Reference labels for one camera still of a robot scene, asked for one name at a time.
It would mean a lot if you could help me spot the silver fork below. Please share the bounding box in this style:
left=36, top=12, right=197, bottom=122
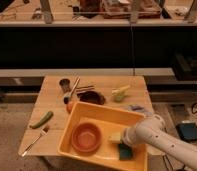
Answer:
left=21, top=125, right=49, bottom=157

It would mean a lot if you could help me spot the yellow green toy vegetable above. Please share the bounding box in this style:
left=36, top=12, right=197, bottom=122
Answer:
left=112, top=85, right=130, bottom=102

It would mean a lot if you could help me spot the green sponge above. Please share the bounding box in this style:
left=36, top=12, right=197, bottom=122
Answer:
left=118, top=143, right=133, bottom=160

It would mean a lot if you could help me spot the purple grey cloth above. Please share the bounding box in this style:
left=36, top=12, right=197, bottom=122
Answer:
left=129, top=105, right=152, bottom=116

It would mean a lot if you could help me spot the striped dark block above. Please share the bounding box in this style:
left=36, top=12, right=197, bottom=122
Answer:
left=76, top=86, right=94, bottom=93

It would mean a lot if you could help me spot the orange ball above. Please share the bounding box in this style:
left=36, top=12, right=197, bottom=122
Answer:
left=66, top=101, right=74, bottom=113

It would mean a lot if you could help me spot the black foot pedal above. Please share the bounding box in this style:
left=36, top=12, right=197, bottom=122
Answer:
left=176, top=123, right=197, bottom=142

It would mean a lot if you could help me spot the wooden table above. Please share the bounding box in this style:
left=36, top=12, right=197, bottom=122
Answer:
left=17, top=75, right=166, bottom=158

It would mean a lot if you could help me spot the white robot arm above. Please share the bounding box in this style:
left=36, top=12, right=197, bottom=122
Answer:
left=108, top=115, right=197, bottom=171

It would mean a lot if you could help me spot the small metal cup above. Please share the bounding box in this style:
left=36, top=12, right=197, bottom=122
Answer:
left=59, top=78, right=71, bottom=93

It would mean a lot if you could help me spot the dish brush with wooden handle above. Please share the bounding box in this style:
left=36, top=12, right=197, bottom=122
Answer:
left=63, top=77, right=80, bottom=104

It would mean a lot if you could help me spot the yellow plastic tub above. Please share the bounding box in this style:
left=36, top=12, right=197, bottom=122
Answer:
left=58, top=102, right=147, bottom=171

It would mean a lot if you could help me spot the dark brown bowl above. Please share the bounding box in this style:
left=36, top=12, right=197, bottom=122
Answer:
left=79, top=91, right=106, bottom=105

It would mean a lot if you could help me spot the green cucumber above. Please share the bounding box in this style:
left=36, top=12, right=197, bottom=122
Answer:
left=29, top=111, right=54, bottom=129

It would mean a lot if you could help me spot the orange bowl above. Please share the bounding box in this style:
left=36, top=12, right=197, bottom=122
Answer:
left=71, top=122, right=102, bottom=154

